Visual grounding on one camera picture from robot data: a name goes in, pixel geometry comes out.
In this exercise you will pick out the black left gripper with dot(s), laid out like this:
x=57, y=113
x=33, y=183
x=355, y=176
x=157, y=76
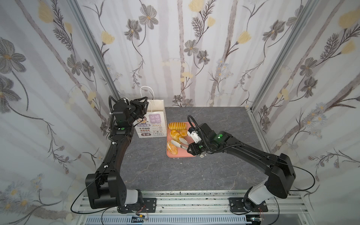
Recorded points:
x=138, y=106

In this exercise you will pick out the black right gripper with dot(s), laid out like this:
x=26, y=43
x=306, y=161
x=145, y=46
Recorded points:
x=194, y=147

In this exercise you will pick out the sugared oval bread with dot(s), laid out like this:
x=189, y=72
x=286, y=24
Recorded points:
x=171, y=148

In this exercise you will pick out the white printed paper bag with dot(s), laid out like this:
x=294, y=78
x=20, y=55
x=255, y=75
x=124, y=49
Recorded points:
x=154, y=123

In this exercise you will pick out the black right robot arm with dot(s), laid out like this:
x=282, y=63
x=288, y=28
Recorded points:
x=278, y=169

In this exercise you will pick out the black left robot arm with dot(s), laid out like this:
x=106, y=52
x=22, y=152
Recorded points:
x=105, y=187

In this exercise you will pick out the long striped bread loaf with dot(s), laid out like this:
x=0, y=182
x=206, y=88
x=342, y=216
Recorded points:
x=177, y=125

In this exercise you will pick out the small round bun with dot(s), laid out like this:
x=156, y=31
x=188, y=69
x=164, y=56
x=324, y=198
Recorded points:
x=183, y=132

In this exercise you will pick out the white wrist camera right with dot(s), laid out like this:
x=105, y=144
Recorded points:
x=194, y=135

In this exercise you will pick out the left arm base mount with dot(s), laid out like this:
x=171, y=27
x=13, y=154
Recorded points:
x=145, y=205

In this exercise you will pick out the white ventilated cable duct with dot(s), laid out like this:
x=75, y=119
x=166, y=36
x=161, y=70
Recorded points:
x=168, y=220

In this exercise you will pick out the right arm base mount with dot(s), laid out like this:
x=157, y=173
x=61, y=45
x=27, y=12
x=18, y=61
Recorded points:
x=238, y=205

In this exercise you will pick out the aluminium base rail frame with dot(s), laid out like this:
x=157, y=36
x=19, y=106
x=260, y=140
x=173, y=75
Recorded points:
x=289, y=211

